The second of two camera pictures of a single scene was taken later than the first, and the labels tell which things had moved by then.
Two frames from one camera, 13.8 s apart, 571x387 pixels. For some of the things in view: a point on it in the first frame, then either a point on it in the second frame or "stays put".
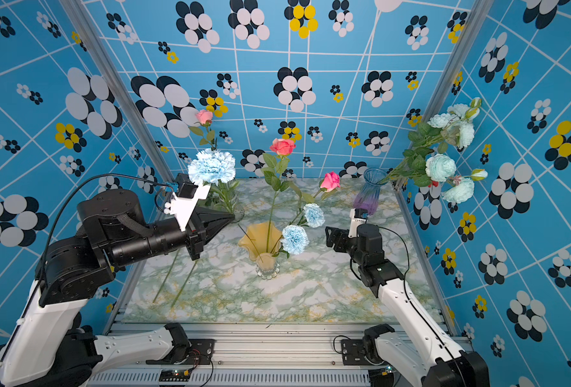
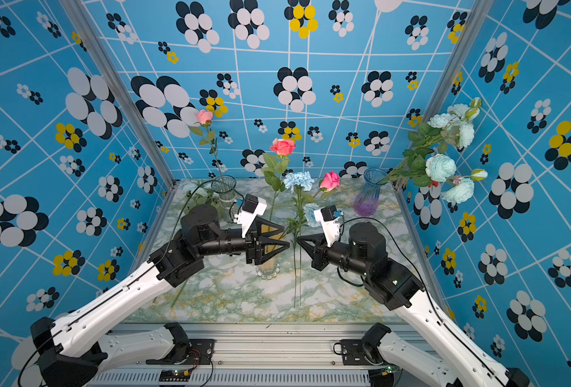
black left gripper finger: [211, 229] → [265, 241]
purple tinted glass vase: [367, 197] stays put
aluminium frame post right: [473, 18] stays put
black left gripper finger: [206, 215] → [262, 221]
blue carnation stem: [217, 169] → [296, 182]
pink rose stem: [206, 118] stays put
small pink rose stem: [330, 182] stays put
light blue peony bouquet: [425, 163] stays put
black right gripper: [338, 232] → [318, 252]
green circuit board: [174, 375] stays put
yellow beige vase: [261, 243] stays put
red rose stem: [283, 148] stays put
